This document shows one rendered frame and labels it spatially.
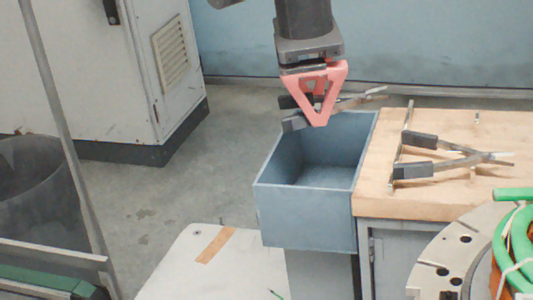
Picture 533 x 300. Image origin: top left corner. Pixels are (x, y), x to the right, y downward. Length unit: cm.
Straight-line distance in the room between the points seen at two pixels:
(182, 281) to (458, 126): 50
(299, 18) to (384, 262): 27
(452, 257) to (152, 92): 229
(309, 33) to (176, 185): 211
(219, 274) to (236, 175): 170
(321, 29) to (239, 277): 48
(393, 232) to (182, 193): 203
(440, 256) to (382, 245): 17
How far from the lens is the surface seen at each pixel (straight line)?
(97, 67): 279
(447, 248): 57
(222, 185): 269
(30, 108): 313
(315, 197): 71
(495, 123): 80
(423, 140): 72
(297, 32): 68
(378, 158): 74
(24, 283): 121
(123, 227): 260
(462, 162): 69
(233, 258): 108
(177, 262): 110
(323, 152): 88
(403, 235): 72
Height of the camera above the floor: 146
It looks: 31 degrees down
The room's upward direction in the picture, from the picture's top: 9 degrees counter-clockwise
